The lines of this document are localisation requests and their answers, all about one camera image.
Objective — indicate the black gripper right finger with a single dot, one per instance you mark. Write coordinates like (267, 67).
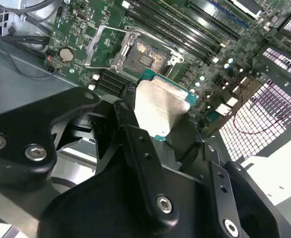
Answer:
(254, 205)

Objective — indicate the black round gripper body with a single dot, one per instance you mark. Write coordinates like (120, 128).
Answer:
(110, 210)

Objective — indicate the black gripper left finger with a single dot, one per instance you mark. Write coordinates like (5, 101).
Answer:
(23, 138)

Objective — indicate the CPU with silver top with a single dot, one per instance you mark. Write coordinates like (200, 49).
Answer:
(157, 104)

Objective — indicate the metal socket cover frame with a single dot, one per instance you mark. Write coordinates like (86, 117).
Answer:
(94, 43)

